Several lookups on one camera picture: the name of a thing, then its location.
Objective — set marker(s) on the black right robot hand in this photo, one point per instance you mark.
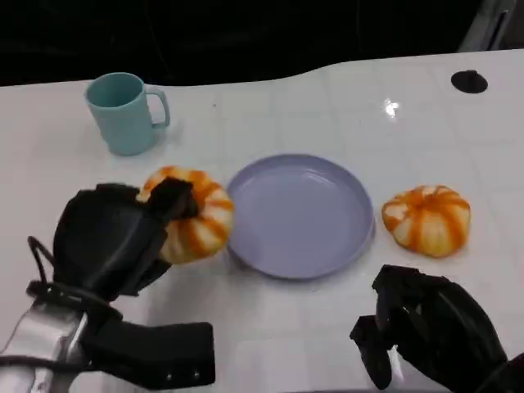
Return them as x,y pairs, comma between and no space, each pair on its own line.
446,327

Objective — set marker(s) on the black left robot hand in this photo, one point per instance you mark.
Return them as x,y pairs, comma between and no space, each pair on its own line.
102,237

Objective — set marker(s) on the orange and white bread roll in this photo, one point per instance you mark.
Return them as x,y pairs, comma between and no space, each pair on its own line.
204,233
427,223

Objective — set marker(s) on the pale green mug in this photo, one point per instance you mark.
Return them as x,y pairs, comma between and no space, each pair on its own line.
123,123

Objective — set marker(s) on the lilac plate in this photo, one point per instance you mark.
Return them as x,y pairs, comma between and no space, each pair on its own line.
303,217

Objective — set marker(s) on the grey background furniture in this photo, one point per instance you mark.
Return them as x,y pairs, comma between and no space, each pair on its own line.
491,24

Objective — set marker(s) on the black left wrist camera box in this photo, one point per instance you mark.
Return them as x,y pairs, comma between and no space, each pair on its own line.
163,352

